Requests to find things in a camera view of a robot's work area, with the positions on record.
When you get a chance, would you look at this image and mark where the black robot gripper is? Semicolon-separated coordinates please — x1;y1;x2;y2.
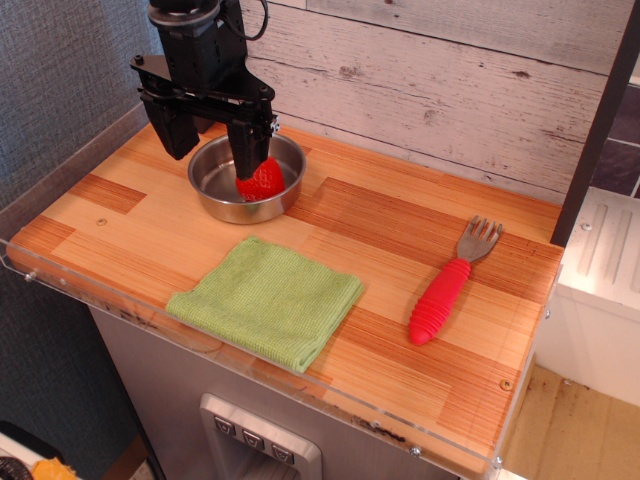
131;14;276;179

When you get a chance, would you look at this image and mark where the green cloth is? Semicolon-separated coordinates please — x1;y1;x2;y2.
166;237;363;373

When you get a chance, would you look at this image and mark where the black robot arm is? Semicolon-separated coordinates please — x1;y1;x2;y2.
131;1;279;180

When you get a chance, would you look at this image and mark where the stainless steel bowl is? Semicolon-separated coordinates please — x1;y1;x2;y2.
188;136;306;224

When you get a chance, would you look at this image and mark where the red toy strawberry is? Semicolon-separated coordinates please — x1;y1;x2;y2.
235;157;286;202

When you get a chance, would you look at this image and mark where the clear acrylic table guard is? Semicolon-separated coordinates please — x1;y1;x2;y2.
0;104;564;475

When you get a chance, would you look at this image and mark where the grey toy fridge cabinet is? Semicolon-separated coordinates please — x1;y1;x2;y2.
93;308;513;479

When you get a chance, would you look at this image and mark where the silver dispenser button panel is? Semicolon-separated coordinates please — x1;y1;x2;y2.
199;393;323;479

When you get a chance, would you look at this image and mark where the yellow black object bottom-left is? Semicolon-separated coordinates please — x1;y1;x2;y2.
1;456;78;480

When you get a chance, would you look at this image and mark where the white toy sink unit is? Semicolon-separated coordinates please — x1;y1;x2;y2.
534;188;639;405

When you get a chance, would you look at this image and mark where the red-handled metal fork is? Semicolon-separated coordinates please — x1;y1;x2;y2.
408;216;503;345

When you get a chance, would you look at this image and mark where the dark right frame post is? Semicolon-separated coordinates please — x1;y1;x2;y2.
550;0;639;247

